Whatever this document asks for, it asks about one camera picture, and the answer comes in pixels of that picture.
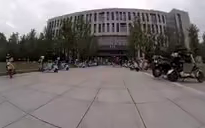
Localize row of parked scooters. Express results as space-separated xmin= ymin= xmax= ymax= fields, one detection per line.
xmin=43 ymin=55 xmax=153 ymax=74

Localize grey stone slab plaza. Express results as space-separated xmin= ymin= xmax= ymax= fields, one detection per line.
xmin=0 ymin=64 xmax=205 ymax=128

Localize large curved grey building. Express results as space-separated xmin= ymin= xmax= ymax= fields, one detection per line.
xmin=45 ymin=7 xmax=192 ymax=60

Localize tall green tree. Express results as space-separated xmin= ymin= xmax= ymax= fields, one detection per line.
xmin=127 ymin=17 xmax=158 ymax=61

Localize black motorbike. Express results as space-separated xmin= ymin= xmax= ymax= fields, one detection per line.
xmin=151 ymin=54 xmax=174 ymax=79

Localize person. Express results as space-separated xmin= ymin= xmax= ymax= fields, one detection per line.
xmin=37 ymin=55 xmax=46 ymax=72
xmin=5 ymin=53 xmax=17 ymax=80

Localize row of trees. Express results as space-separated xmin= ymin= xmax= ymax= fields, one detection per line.
xmin=0 ymin=20 xmax=98 ymax=63

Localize grass lawn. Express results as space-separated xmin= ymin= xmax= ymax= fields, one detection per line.
xmin=0 ymin=60 xmax=42 ymax=76

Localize black scooter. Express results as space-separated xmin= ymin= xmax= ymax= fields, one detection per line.
xmin=166 ymin=50 xmax=205 ymax=84

